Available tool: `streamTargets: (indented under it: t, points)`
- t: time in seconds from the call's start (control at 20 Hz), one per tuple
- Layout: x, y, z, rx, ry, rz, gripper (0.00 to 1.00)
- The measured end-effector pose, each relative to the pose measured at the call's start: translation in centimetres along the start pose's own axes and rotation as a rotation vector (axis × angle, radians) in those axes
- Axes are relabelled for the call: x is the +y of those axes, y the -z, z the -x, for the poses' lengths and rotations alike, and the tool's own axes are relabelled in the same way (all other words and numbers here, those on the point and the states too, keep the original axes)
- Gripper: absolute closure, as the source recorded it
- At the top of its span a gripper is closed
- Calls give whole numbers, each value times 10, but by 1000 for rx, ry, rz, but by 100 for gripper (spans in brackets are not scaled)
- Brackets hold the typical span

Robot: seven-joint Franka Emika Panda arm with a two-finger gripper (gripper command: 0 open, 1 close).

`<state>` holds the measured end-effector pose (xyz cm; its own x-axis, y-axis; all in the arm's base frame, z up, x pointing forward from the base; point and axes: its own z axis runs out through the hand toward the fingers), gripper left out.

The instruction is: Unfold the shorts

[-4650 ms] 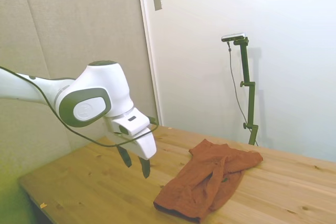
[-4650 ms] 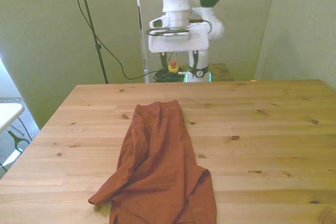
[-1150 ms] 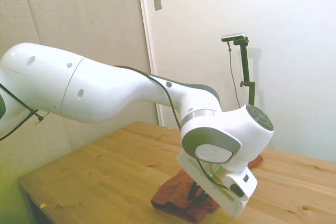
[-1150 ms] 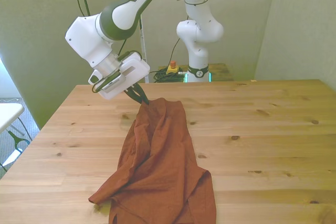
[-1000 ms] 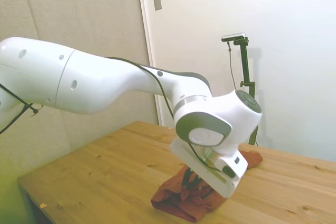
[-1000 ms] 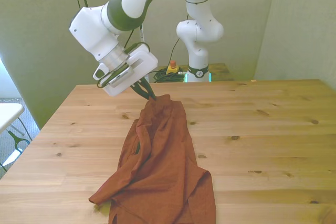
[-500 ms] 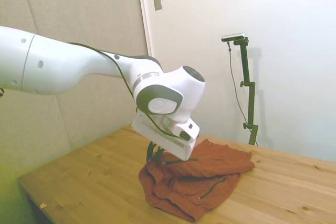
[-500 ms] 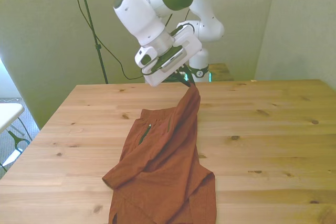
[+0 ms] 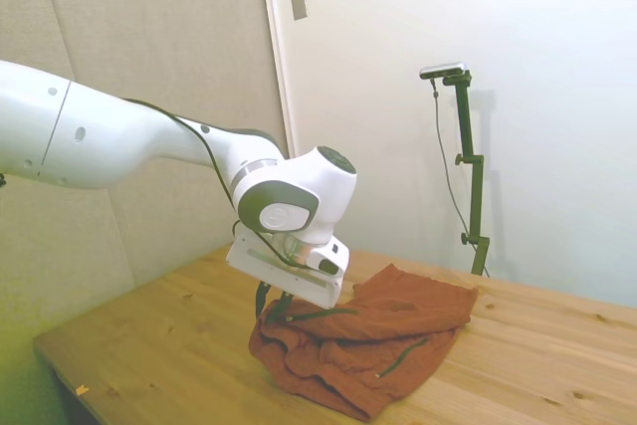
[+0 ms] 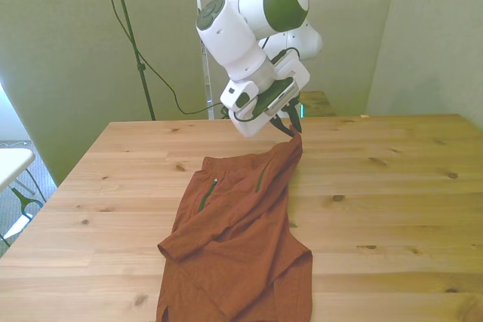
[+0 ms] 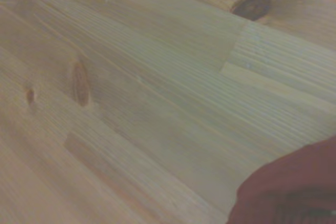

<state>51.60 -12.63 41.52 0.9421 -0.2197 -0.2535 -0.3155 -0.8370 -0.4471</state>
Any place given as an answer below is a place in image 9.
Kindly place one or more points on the white door frame trim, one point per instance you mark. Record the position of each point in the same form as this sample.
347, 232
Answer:
276, 47

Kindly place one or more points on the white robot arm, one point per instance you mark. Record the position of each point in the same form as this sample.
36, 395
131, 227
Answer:
109, 141

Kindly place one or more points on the rust orange shorts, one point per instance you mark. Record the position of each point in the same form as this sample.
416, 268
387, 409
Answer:
368, 340

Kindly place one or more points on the dark green camera stand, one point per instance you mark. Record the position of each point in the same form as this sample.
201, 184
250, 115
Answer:
473, 186

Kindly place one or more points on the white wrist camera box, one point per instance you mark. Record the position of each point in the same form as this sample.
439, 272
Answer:
328, 258

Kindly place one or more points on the grey wall plate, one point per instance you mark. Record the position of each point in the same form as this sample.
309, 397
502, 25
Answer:
298, 2

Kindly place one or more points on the grey exterior camera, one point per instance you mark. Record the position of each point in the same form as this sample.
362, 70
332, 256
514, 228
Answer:
443, 69

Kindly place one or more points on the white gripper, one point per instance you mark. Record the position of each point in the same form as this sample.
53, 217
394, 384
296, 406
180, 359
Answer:
259, 258

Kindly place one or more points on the small orange tape scrap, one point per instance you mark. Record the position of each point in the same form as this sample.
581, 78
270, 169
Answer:
82, 388

